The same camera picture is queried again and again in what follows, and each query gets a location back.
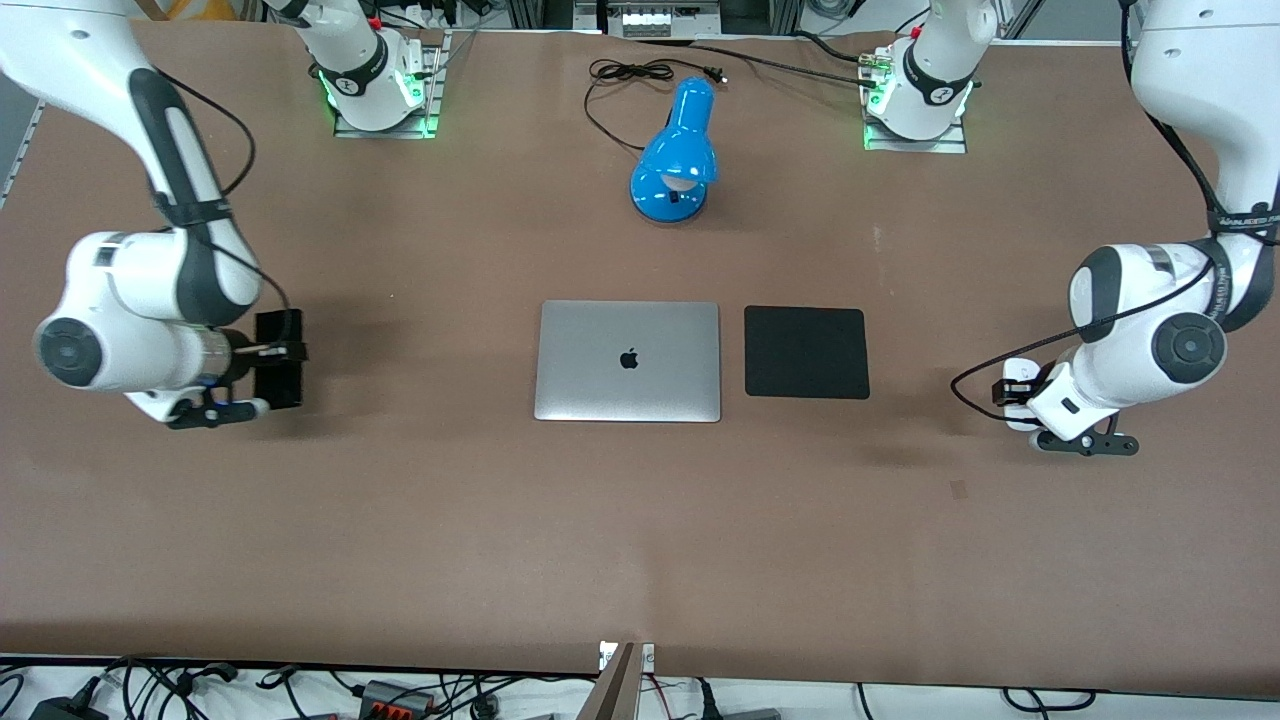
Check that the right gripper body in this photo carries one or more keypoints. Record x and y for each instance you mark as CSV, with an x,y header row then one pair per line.
x,y
243,357

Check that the white computer mouse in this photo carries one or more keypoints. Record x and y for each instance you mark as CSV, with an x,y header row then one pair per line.
x,y
1020,372

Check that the black smartphone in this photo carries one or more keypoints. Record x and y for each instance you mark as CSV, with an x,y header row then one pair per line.
x,y
280,385

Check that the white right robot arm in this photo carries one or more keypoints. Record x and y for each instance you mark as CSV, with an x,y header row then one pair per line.
x,y
150,290

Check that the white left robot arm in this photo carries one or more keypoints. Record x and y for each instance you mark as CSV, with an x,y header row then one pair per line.
x,y
1130,300

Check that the black mouse pad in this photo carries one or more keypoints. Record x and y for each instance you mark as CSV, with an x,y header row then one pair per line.
x,y
806,352

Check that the black power adapter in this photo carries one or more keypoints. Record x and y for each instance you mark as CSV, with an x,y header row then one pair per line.
x,y
65,708

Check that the silver closed laptop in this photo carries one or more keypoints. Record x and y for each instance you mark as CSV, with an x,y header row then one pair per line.
x,y
627,395

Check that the black box with orange connectors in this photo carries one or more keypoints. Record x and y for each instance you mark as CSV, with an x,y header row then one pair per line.
x,y
395,698

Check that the blue desk lamp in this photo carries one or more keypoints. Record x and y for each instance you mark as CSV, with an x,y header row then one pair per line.
x,y
676,150

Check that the wooden plank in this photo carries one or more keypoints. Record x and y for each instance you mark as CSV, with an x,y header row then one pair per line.
x,y
615,690

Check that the white power strip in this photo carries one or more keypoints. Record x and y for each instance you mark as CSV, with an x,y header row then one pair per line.
x,y
658,18

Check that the aluminium arm base plate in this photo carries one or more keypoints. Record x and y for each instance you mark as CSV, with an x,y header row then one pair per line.
x,y
955,140
432,110

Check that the white clamp bracket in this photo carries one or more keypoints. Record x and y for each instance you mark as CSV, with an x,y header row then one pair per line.
x,y
648,655

